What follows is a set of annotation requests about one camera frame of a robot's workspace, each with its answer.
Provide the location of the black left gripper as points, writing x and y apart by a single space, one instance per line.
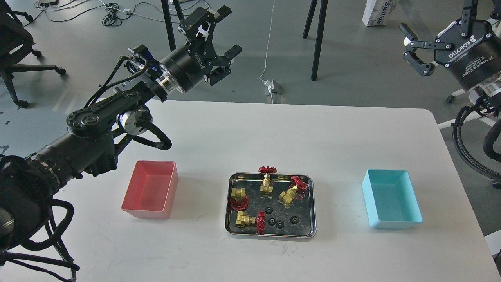
197 60

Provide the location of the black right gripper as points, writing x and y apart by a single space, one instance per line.
471 55

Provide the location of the brass valve red handle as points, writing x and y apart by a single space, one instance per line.
238 200

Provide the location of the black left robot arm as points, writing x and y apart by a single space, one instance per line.
32 220

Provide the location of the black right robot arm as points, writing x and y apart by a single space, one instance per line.
476 128

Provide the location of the white cardboard box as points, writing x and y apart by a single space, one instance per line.
377 12

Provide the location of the brass valve top centre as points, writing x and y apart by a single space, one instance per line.
266 188

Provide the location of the pink plastic box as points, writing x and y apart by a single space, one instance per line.
151 190

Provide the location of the brass valve tilted right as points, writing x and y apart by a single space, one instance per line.
296 190

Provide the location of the light blue plastic box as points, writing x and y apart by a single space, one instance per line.
390 199

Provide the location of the brass valve bottom left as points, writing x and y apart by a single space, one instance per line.
243 220

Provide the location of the black table leg left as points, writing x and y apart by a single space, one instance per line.
168 22

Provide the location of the black table leg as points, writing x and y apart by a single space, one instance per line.
168 22
320 32

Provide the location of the white power adapter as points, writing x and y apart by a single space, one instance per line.
273 88

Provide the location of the black table leg right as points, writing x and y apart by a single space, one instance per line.
320 32

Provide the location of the metal tray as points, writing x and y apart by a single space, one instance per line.
304 208

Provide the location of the black office chair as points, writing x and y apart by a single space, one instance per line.
16 43

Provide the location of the black cable bundle floor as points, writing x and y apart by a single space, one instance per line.
111 19

